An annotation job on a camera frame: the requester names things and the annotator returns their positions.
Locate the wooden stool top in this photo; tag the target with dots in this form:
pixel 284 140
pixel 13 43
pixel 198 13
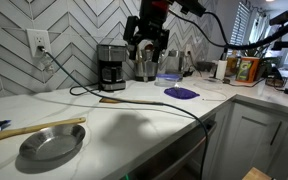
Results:
pixel 256 174

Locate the black silver coffee maker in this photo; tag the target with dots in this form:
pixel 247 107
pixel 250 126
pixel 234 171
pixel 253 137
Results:
pixel 110 68

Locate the green potted plant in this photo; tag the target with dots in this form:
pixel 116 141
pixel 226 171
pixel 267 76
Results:
pixel 255 50

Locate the long wooden spoon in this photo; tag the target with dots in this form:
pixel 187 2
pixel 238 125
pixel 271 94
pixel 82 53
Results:
pixel 27 130

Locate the amber bottle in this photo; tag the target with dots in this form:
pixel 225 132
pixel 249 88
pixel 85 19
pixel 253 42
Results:
pixel 231 65

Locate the white wall outlet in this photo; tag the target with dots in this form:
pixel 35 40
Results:
pixel 37 41

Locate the black camera on stand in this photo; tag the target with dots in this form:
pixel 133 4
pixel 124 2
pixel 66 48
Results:
pixel 284 16

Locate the white paper roll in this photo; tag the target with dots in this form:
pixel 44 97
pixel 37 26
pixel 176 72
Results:
pixel 221 69

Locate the glass steel electric kettle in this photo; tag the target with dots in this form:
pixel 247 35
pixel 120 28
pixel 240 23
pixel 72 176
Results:
pixel 174 63

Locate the orange Gatorade tub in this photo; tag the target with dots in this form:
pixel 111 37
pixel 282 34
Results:
pixel 247 70

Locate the black dishwasher front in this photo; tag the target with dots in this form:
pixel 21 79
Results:
pixel 174 150

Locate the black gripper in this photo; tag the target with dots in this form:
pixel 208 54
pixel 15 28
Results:
pixel 153 15

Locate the grey cabinet door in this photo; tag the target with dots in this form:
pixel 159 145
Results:
pixel 250 136

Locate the wooden spatula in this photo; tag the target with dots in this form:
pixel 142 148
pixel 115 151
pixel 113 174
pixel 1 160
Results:
pixel 130 101

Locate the clear container with blue lid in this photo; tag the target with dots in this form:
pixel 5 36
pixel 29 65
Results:
pixel 168 79

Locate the white window blinds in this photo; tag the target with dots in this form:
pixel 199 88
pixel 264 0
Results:
pixel 240 23

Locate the purple plastic plate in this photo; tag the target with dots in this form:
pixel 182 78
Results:
pixel 181 93

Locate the shallow silver metal pan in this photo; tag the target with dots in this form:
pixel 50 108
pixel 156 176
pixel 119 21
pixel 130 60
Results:
pixel 52 143

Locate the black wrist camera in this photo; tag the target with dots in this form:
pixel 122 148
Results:
pixel 190 6

